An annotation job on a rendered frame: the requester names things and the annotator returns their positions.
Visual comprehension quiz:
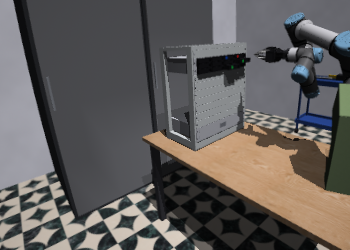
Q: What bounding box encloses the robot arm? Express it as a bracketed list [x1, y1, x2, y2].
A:
[284, 13, 350, 99]

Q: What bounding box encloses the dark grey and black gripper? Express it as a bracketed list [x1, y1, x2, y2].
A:
[254, 47, 291, 63]

